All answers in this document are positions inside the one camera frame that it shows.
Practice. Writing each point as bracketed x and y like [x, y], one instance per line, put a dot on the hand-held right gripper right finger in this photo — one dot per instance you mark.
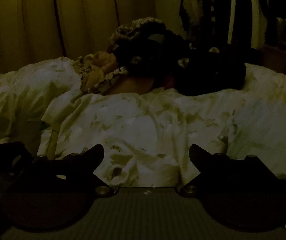
[197, 153]

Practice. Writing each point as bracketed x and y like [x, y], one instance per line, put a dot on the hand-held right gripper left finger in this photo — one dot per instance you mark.
[95, 153]

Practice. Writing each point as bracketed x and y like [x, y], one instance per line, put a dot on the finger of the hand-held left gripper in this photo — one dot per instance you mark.
[2, 151]

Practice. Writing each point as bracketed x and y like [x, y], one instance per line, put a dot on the pile of black clothes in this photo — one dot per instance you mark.
[183, 67]

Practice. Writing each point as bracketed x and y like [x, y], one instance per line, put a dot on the hanging clothes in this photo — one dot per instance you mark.
[208, 7]

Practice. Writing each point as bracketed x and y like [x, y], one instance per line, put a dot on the white leaf print blanket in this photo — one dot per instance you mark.
[265, 120]

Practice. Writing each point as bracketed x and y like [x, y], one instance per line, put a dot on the brown cloth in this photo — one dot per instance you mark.
[135, 86]

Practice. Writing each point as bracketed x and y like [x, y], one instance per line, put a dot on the tan ruffled cloth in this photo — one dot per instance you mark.
[100, 62]

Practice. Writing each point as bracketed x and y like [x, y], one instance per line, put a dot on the patterned ruffled cloth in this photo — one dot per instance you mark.
[133, 28]

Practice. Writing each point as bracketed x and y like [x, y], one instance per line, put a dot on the padded headboard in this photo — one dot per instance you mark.
[32, 22]

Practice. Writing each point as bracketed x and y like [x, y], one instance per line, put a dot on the dark wooden cabinet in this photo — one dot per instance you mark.
[283, 30]

